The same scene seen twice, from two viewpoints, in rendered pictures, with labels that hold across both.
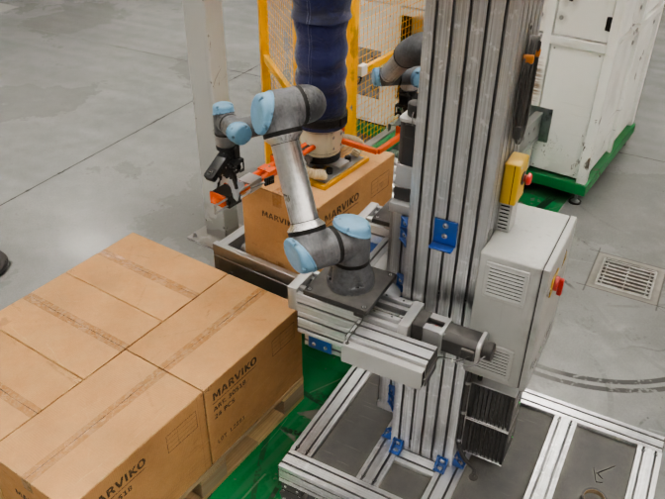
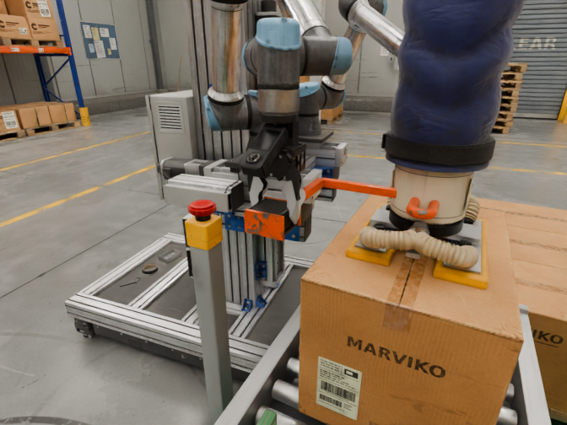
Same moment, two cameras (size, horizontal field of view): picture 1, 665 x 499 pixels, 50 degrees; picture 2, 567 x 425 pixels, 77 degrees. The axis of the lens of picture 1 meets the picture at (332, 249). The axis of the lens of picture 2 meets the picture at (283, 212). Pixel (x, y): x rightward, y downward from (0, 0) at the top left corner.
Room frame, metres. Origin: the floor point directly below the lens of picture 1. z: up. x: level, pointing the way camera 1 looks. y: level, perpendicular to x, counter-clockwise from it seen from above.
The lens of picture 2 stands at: (3.55, -0.40, 1.37)
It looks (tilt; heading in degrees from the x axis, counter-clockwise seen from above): 23 degrees down; 173
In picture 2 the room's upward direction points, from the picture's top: straight up
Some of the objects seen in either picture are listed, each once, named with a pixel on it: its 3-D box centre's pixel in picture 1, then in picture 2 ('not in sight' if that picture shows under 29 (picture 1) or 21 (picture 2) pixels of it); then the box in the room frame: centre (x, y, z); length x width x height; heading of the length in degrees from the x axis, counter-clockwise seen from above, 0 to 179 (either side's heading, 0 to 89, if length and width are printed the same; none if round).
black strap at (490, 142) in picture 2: (321, 114); (435, 143); (2.79, 0.05, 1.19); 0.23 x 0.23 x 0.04
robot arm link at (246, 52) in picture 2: (413, 74); (272, 56); (2.77, -0.32, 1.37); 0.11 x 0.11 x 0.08; 10
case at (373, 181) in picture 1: (320, 205); (410, 303); (2.79, 0.06, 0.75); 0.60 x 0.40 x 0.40; 145
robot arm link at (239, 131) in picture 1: (239, 129); not in sight; (2.24, 0.32, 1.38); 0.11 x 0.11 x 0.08; 31
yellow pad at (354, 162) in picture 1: (338, 166); (384, 224); (2.74, -0.02, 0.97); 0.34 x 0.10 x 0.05; 145
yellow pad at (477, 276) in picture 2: not in sight; (464, 239); (2.85, 0.13, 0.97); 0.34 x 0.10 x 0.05; 145
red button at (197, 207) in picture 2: not in sight; (202, 211); (2.71, -0.49, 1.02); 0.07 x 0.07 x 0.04
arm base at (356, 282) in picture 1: (350, 268); (306, 122); (1.83, -0.06, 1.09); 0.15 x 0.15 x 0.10
